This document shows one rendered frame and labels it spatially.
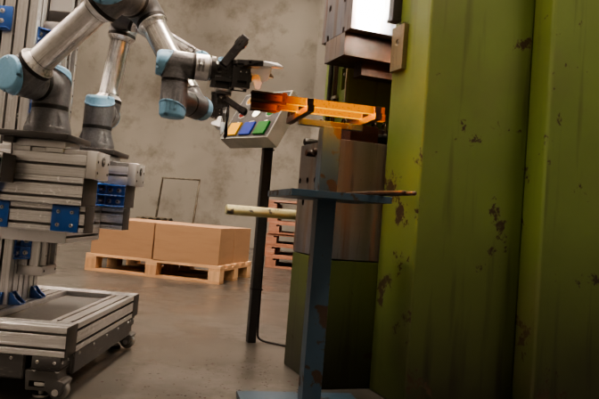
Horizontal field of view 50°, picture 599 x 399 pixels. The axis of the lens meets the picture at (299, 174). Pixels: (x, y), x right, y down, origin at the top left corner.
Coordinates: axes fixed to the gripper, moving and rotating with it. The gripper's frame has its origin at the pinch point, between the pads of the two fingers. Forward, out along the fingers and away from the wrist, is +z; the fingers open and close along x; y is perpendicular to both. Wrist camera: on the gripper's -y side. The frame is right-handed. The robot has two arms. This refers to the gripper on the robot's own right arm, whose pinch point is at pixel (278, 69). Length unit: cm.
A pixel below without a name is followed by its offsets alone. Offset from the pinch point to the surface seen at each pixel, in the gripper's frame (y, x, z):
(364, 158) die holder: 19, -44, 43
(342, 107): 9.0, 1.5, 20.0
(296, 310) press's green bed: 81, -70, 28
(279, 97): 8.2, 0.6, 0.8
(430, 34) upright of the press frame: -24, -19, 55
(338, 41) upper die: -29, -64, 35
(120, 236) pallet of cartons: 73, -385, -55
